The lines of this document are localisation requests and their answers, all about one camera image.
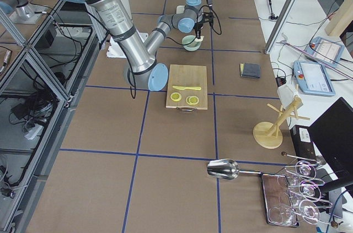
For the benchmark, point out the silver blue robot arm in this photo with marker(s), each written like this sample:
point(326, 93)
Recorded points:
point(143, 70)

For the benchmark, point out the wooden cutting board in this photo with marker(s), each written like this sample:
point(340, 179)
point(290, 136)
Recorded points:
point(187, 75)

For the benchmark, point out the wooden mug tree stand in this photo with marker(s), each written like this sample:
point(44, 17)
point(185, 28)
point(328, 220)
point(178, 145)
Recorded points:
point(267, 134)

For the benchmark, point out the grey folded cloth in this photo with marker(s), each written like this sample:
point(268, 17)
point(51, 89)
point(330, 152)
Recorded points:
point(250, 70)

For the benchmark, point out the black monitor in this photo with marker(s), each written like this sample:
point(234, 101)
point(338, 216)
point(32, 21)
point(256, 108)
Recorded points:
point(332, 135)

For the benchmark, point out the green ceramic bowl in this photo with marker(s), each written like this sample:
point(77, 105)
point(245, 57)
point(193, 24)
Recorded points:
point(189, 44)

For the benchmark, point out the aluminium frame post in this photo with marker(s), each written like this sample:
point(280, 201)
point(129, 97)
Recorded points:
point(280, 23)

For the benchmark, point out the black tray with glasses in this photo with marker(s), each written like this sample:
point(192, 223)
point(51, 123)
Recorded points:
point(294, 194)

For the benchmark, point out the reacher grabber stick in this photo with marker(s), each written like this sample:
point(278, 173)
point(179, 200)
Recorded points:
point(336, 70)

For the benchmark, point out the metal scoop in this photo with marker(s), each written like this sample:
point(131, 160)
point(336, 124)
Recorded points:
point(228, 169)

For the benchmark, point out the yellow plastic knife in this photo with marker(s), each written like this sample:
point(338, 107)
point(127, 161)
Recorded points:
point(198, 88)

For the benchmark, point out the teach pendant tablet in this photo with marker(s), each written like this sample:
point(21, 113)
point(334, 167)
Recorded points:
point(313, 79)
point(326, 50)

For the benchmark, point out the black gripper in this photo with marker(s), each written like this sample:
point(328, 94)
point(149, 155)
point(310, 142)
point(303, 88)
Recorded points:
point(198, 27)

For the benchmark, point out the lemon slice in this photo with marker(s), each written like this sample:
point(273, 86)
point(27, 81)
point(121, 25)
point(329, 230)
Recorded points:
point(176, 97)
point(192, 100)

